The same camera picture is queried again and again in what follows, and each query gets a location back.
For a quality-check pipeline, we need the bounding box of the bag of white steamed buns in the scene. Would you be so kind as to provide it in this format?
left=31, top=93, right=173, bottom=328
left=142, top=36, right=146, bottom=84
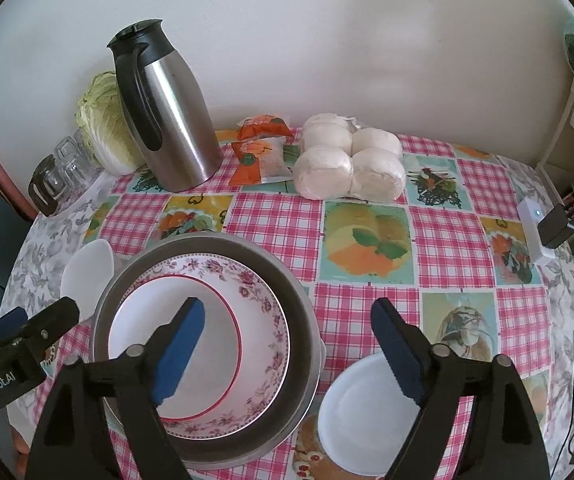
left=293, top=112, right=408, bottom=201

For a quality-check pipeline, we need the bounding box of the orange snack packet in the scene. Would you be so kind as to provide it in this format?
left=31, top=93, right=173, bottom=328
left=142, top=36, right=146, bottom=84
left=231, top=137, right=292, bottom=186
left=237, top=115, right=295, bottom=142

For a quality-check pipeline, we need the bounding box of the stainless steel thermos jug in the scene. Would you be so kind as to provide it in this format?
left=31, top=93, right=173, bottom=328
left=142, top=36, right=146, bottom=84
left=107, top=19, right=224, bottom=193

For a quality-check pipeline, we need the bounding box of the black power adapter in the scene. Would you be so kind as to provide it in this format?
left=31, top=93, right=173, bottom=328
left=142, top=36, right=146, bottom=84
left=538, top=203, right=574, bottom=249

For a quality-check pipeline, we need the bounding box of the white wooden frame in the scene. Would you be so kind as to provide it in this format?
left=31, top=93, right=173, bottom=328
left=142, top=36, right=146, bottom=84
left=534, top=77, right=574, bottom=201

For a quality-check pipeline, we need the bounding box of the clear glass cup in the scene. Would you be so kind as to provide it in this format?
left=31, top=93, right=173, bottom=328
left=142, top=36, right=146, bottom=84
left=74, top=129, right=104, bottom=173
left=53, top=137, right=92, bottom=196

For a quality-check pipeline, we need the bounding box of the pink checked tablecloth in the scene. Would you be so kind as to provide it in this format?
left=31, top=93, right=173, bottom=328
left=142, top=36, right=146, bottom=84
left=42, top=127, right=552, bottom=480

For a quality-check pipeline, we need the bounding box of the stainless steel basin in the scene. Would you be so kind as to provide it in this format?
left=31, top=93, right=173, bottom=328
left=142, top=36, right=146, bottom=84
left=89, top=232, right=325, bottom=471

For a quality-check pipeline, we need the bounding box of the napa cabbage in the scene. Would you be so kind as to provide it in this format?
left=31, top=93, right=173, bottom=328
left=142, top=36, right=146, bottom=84
left=76, top=71, right=146, bottom=176

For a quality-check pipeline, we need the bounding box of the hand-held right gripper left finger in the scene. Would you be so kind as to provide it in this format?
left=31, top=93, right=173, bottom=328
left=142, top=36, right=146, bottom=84
left=24, top=296, right=208, bottom=480

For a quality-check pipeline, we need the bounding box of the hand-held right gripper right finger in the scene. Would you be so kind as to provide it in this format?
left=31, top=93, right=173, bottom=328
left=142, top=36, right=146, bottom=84
left=369, top=297, right=552, bottom=480

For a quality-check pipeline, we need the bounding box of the white power strip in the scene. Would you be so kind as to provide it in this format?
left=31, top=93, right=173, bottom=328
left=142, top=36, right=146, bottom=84
left=517, top=198, right=556, bottom=266

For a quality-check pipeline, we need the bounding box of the white bowl with floral print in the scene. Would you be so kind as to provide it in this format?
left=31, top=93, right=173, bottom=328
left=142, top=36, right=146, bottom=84
left=317, top=352, right=435, bottom=465

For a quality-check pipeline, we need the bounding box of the pink floral rim plate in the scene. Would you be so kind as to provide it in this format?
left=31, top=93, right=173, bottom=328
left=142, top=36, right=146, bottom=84
left=108, top=255, right=290, bottom=438

